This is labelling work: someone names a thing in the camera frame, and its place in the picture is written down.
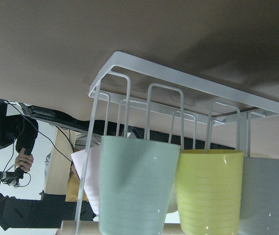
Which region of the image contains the person hand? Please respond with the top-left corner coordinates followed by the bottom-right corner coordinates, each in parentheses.
top-left (15, 148), bottom-right (34, 172)

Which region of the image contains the green cup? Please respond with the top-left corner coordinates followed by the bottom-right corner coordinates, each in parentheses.
top-left (99, 136), bottom-right (181, 235)

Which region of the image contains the pink cup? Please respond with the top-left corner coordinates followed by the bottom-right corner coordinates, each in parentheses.
top-left (71, 145), bottom-right (101, 215)

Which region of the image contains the yellow cup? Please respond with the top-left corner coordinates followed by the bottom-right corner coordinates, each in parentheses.
top-left (175, 149), bottom-right (244, 235)

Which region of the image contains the grey cup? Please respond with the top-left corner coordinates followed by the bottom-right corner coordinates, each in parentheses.
top-left (238, 158), bottom-right (279, 235)

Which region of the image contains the white wire cup rack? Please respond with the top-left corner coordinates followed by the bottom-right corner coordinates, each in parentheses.
top-left (72, 51), bottom-right (279, 235)

